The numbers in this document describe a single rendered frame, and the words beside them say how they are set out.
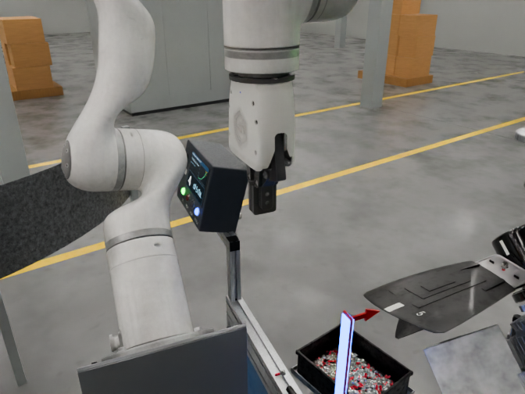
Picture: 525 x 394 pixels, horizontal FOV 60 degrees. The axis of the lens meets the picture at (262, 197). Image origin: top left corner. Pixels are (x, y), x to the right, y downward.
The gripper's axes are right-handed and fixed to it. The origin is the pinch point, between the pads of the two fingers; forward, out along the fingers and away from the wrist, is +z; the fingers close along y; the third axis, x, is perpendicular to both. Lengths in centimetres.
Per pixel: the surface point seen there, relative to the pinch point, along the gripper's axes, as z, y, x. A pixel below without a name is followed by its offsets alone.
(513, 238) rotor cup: 20, -2, 54
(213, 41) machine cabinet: 45, -635, 205
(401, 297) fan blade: 26.8, -3.1, 29.0
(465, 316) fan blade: 24.5, 7.6, 32.8
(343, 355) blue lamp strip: 32.0, 0.3, 14.7
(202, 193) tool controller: 26, -60, 9
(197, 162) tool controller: 20, -69, 11
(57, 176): 52, -164, -28
